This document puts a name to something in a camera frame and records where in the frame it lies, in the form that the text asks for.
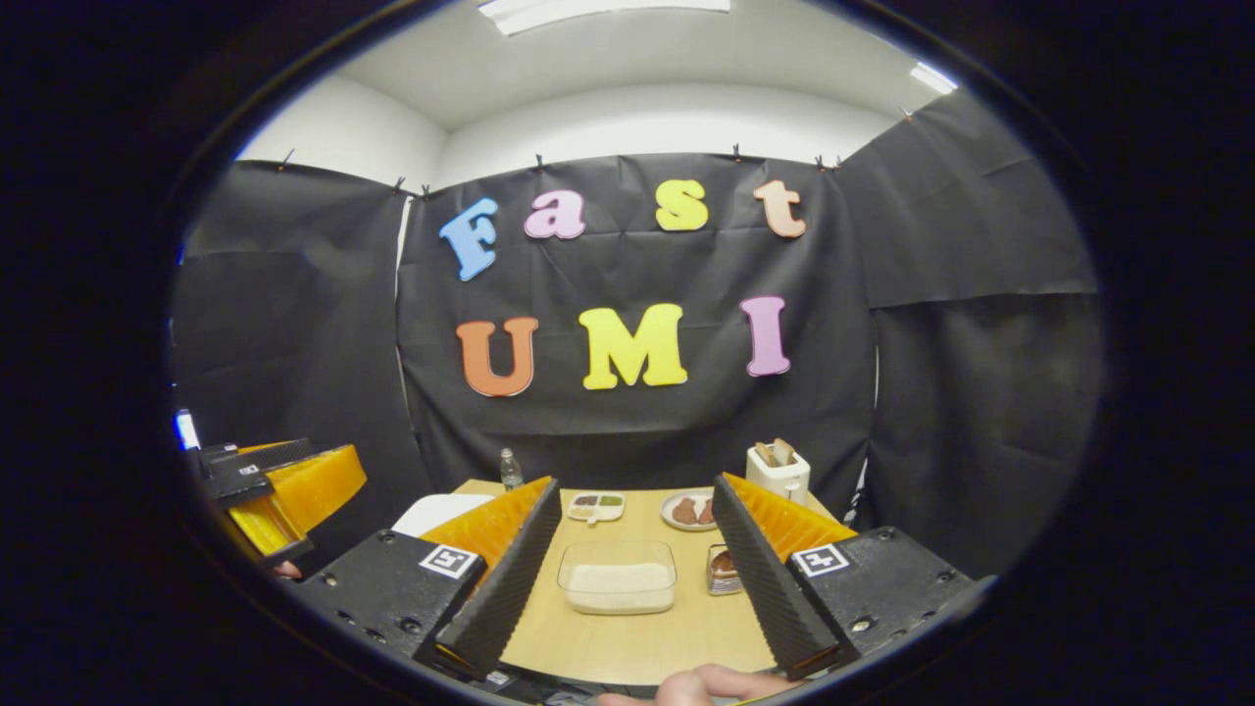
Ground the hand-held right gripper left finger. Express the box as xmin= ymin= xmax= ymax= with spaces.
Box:
xmin=299 ymin=478 xmax=565 ymax=681

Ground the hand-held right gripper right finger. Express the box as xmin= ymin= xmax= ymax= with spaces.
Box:
xmin=711 ymin=473 xmax=991 ymax=681

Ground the white rice cooker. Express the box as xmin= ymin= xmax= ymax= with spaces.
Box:
xmin=392 ymin=493 xmax=496 ymax=538

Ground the white rice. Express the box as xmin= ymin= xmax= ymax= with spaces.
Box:
xmin=567 ymin=562 xmax=674 ymax=611

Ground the white toaster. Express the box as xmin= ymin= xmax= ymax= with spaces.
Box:
xmin=745 ymin=443 xmax=812 ymax=506

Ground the clear plastic container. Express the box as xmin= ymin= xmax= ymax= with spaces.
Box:
xmin=557 ymin=539 xmax=678 ymax=616

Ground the white divided grain tray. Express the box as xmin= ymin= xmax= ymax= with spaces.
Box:
xmin=567 ymin=491 xmax=627 ymax=526

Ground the white round plate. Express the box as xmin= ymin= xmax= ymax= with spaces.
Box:
xmin=660 ymin=488 xmax=719 ymax=532

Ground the black backdrop cloth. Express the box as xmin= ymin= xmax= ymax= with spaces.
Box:
xmin=172 ymin=88 xmax=1104 ymax=580

